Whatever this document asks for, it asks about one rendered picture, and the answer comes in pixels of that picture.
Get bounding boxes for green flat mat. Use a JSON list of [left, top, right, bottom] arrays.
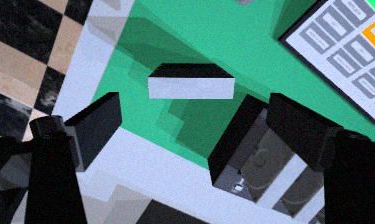
[[91, 0, 375, 170]]

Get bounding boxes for status display screen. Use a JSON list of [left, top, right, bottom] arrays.
[[278, 0, 375, 125]]

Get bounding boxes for grey hard drive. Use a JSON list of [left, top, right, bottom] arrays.
[[240, 127, 307, 210], [148, 63, 235, 99], [280, 165, 325, 224], [235, 0, 254, 6], [315, 206, 325, 224]]

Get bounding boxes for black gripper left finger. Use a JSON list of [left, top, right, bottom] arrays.
[[0, 92, 122, 224]]

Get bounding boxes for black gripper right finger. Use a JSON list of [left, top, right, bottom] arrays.
[[265, 93, 375, 224]]

